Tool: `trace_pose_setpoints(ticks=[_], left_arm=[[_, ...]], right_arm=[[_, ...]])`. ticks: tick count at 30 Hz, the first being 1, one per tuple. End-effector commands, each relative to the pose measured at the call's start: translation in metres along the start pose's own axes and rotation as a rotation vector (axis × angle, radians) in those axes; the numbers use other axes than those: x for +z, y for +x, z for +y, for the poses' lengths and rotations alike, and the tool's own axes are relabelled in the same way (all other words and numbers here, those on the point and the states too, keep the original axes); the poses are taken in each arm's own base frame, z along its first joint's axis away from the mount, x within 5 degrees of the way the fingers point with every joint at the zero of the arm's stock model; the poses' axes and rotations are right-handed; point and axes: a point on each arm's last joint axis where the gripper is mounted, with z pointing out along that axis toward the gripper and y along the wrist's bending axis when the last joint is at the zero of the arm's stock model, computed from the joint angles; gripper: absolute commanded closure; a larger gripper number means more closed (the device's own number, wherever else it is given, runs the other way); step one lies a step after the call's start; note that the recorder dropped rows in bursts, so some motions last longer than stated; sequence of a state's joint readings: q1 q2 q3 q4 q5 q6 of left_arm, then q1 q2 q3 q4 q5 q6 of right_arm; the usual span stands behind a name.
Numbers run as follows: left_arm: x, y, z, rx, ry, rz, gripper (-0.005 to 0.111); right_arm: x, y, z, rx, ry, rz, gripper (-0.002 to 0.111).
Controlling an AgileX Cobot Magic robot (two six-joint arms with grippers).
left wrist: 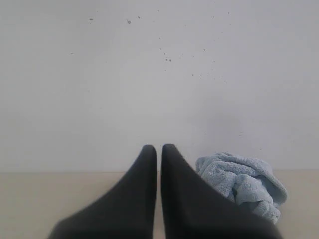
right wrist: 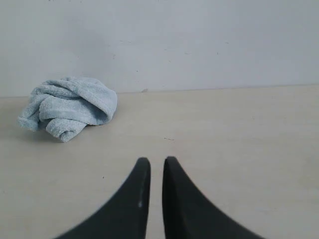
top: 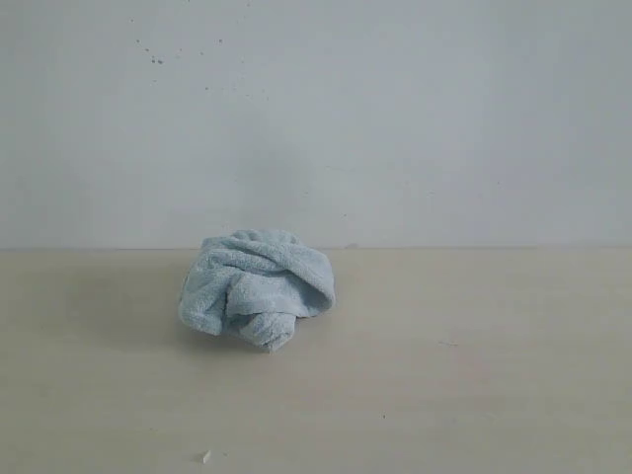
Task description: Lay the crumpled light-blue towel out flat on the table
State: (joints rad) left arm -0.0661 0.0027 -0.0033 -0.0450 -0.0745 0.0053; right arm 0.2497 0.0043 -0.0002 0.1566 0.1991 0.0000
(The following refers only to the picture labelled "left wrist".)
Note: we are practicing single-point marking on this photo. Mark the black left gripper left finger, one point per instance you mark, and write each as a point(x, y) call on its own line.
point(124, 212)

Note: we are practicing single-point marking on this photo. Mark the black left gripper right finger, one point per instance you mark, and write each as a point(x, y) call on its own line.
point(194, 210)

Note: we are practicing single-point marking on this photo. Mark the light blue terry towel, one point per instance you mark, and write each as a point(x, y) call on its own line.
point(248, 182)

